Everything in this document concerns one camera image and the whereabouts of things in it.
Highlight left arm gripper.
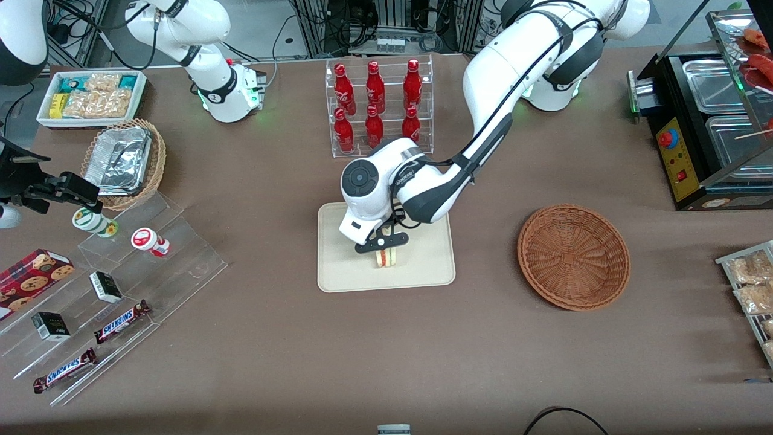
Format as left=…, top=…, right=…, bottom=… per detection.
left=339, top=205, right=410, bottom=254

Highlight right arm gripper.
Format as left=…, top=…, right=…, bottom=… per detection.
left=0, top=138, right=101, bottom=214

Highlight beige plastic tray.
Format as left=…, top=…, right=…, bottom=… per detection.
left=318, top=202, right=457, bottom=294

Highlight oval wicker basket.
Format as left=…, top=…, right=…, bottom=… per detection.
left=80, top=118, right=167, bottom=211

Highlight round brown wicker basket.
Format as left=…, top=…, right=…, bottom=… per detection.
left=517, top=204, right=632, bottom=312

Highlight tray of packaged snacks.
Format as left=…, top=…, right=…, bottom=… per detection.
left=715, top=240, right=773, bottom=370

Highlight green lidded yogurt cup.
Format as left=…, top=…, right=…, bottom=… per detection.
left=72, top=207, right=119, bottom=239

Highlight aluminium foil trays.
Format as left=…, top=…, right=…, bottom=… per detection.
left=84, top=126, right=152, bottom=196

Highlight white snack bin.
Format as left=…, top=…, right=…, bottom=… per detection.
left=36, top=69, right=148, bottom=130

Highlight red cookie box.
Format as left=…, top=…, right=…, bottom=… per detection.
left=0, top=249, right=77, bottom=321

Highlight red lidded yogurt cup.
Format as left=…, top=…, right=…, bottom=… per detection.
left=130, top=227, right=172, bottom=258

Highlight clear bag of crackers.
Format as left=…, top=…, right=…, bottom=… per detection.
left=63, top=72, right=135, bottom=119

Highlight small black box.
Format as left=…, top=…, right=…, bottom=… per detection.
left=31, top=312, right=72, bottom=343
left=89, top=271, right=124, bottom=305

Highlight red cola bottle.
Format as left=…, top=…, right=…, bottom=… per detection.
left=334, top=63, right=357, bottom=117
left=365, top=105, right=385, bottom=149
left=403, top=59, right=423, bottom=110
left=334, top=108, right=356, bottom=153
left=365, top=60, right=386, bottom=114
left=402, top=106, right=422, bottom=141

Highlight clear acrylic bottle rack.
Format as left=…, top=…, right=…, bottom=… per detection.
left=325, top=54, right=434, bottom=160

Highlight clear acrylic step stand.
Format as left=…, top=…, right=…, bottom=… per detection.
left=0, top=192, right=229, bottom=407

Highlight Snickers chocolate bar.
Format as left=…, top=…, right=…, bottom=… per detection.
left=93, top=300, right=152, bottom=346
left=33, top=348, right=98, bottom=395

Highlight black hot food display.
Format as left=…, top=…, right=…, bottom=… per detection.
left=627, top=9, right=773, bottom=212

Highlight steel food pan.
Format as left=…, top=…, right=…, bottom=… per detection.
left=705, top=114, right=773, bottom=168
left=682, top=57, right=751, bottom=115

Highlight clear bag of pastry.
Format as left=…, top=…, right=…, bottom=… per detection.
left=733, top=283, right=773, bottom=315
left=726, top=250, right=773, bottom=285

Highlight red sausage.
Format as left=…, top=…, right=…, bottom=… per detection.
left=748, top=53, right=773, bottom=86

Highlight aluminium profile frame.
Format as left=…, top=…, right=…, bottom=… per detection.
left=289, top=0, right=485, bottom=59

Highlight black cable loop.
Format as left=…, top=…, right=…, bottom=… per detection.
left=522, top=406, right=611, bottom=435

